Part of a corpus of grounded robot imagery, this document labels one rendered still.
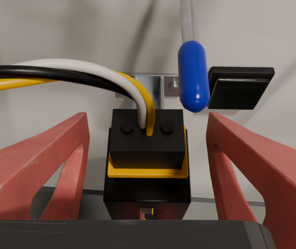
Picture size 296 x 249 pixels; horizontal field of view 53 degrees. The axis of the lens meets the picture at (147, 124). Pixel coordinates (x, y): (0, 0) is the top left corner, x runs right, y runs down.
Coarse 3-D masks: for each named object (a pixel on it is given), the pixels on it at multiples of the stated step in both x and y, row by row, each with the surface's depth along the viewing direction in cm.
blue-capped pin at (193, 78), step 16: (192, 0) 9; (192, 16) 9; (192, 32) 9; (192, 48) 8; (192, 64) 8; (192, 80) 8; (208, 80) 8; (192, 96) 8; (208, 96) 8; (192, 112) 8
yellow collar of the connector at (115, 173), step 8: (184, 128) 14; (184, 136) 14; (184, 160) 14; (112, 168) 13; (120, 168) 13; (184, 168) 13; (112, 176) 13; (120, 176) 13; (128, 176) 13; (136, 176) 13; (144, 176) 13; (152, 176) 13; (160, 176) 13; (168, 176) 13; (176, 176) 13; (184, 176) 13
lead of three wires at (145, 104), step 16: (16, 64) 8; (32, 64) 8; (48, 64) 8; (64, 64) 8; (80, 64) 8; (96, 64) 8; (0, 80) 7; (16, 80) 8; (32, 80) 8; (48, 80) 8; (64, 80) 8; (80, 80) 8; (96, 80) 8; (112, 80) 9; (128, 80) 9; (128, 96) 10; (144, 96) 10; (144, 112) 11
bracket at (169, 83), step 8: (136, 80) 20; (144, 80) 20; (152, 80) 20; (160, 80) 20; (168, 80) 20; (176, 80) 20; (152, 88) 21; (160, 88) 20; (168, 88) 21; (176, 88) 21; (152, 96) 21; (160, 96) 19; (168, 96) 22; (176, 96) 22; (160, 104) 19
